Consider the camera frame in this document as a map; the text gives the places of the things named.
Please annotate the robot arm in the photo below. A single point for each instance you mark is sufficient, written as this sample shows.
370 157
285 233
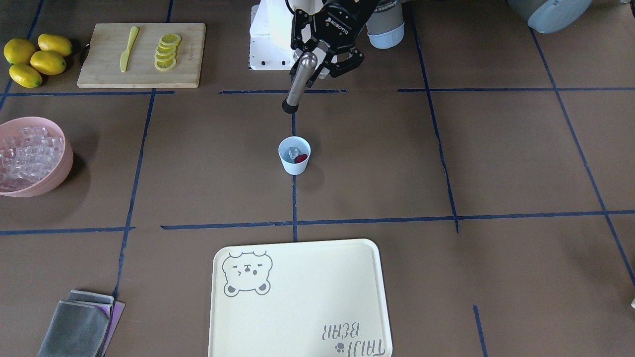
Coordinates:
385 28

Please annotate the purple cloth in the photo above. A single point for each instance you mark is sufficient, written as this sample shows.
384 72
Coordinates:
116 311

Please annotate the yellow plastic knife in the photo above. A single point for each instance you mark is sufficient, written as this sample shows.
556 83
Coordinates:
124 57

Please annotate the pink bowl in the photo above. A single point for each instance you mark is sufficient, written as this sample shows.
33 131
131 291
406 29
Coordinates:
60 172

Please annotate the red strawberry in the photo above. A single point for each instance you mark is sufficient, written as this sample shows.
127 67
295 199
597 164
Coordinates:
300 158

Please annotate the clear ice cube pile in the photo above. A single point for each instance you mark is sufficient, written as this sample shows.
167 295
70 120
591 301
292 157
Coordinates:
28 158

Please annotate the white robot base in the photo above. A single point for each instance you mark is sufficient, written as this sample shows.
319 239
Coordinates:
271 32

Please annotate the light blue plastic cup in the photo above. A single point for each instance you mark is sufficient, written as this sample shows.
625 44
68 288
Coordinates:
297 141

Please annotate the whole lemon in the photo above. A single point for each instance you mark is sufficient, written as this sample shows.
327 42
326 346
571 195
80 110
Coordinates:
55 43
19 51
48 62
25 75

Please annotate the grey cloth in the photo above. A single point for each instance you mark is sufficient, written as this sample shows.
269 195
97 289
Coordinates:
79 327

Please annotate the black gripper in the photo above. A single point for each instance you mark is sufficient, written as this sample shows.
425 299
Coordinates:
335 23

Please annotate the wooden cutting board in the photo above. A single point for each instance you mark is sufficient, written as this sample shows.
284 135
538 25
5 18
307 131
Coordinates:
101 69

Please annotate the lemon slices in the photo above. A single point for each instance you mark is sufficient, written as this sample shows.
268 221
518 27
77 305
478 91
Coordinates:
165 56

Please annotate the cream bear tray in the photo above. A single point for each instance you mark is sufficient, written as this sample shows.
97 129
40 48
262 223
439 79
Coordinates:
299 299

